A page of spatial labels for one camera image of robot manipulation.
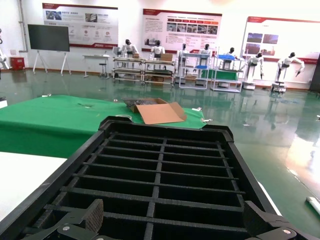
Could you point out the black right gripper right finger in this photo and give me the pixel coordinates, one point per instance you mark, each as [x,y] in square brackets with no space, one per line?
[257,217]

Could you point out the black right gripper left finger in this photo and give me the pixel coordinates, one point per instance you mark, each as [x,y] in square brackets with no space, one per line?
[93,217]

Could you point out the black slotted plastic container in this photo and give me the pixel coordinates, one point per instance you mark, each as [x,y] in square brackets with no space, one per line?
[200,160]

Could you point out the flat open cardboard box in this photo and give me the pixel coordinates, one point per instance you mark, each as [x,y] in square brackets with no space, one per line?
[160,113]

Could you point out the small brown cardboard box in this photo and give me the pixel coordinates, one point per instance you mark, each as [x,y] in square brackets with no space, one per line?
[135,56]
[166,57]

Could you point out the red floor box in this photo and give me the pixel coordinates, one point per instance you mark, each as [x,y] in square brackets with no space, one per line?
[17,63]

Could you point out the white tube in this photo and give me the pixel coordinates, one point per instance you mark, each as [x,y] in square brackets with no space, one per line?
[313,203]

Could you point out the green tablecloth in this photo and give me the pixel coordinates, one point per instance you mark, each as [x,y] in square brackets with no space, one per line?
[50,117]

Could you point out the silver binder clip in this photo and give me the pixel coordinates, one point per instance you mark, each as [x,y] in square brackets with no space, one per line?
[196,109]
[206,120]

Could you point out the dark packing sheet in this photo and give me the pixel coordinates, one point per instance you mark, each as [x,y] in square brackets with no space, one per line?
[140,102]

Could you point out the white shelf rack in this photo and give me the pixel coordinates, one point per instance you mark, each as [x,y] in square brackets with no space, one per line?
[225,87]
[180,70]

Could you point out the black stool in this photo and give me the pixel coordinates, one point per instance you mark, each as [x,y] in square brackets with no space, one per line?
[103,65]

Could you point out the dark cabinet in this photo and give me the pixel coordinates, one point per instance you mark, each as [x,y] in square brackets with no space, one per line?
[315,72]

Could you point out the blue plastic bin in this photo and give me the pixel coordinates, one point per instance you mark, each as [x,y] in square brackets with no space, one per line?
[202,67]

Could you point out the white side table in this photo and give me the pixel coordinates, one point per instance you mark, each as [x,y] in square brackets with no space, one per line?
[96,56]

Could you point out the blue plastic tray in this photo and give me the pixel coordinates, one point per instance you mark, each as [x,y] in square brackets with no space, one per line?
[226,57]

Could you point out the black screen on white stand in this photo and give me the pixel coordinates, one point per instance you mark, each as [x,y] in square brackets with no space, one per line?
[47,37]

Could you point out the white pipe frame workbench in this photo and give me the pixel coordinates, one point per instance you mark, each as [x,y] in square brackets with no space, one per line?
[127,59]
[160,62]

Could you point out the red white wall poster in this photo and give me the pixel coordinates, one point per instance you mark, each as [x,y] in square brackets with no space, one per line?
[287,27]
[155,25]
[100,25]

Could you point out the grey wall pipe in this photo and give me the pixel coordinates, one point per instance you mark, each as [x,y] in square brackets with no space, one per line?
[23,25]

